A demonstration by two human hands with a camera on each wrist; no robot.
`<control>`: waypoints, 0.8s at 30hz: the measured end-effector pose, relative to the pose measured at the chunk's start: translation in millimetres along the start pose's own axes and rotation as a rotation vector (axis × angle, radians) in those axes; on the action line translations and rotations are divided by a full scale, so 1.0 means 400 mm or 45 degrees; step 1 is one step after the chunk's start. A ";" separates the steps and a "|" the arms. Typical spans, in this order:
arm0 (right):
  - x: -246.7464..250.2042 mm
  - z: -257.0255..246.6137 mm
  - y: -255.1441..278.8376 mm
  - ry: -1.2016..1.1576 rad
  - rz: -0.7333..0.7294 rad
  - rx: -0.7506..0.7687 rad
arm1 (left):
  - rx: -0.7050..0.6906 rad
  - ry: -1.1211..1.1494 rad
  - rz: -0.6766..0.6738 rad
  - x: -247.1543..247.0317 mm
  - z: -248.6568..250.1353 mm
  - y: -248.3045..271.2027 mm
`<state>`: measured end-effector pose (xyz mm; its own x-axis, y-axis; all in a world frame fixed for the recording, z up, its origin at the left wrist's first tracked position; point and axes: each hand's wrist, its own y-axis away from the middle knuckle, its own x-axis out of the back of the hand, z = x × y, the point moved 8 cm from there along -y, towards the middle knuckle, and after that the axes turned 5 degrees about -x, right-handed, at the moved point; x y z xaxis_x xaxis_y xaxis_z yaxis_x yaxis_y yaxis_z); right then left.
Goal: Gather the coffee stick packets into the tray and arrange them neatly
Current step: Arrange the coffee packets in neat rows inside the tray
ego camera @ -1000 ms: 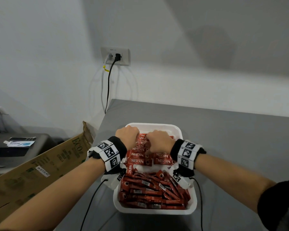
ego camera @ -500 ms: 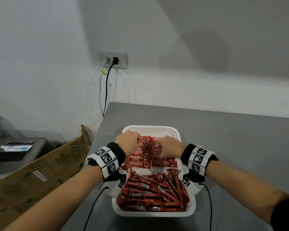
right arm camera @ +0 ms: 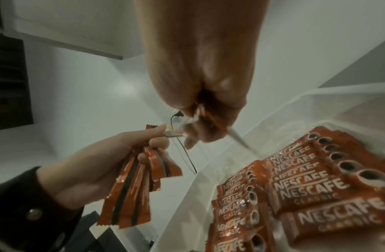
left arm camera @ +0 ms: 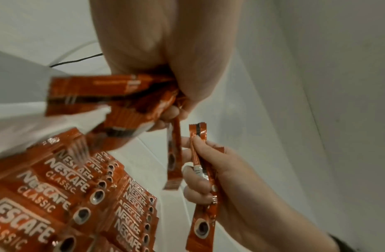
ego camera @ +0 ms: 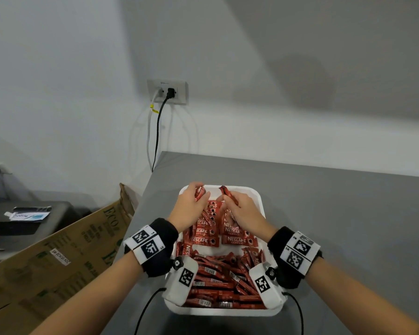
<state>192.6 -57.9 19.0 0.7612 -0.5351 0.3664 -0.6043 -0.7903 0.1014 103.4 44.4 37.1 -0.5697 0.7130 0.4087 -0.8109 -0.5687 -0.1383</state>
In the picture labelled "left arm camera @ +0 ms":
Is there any person's left hand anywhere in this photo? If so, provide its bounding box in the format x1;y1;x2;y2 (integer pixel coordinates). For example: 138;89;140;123
88;0;240;132

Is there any person's right hand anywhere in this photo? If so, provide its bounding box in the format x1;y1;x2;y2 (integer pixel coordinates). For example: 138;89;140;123
180;135;339;252

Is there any white plastic tray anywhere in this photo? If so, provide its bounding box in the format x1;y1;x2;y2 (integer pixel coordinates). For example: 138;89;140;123
0;100;252;252

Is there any bunch of Nescafe sachets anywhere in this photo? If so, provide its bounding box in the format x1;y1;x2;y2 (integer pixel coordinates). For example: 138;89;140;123
44;73;181;153

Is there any pile of red Nescafe sachets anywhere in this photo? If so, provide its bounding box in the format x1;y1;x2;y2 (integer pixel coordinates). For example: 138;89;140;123
0;127;159;252

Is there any black power cable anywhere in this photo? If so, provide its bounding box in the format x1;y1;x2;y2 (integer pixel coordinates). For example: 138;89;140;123
49;52;105;68

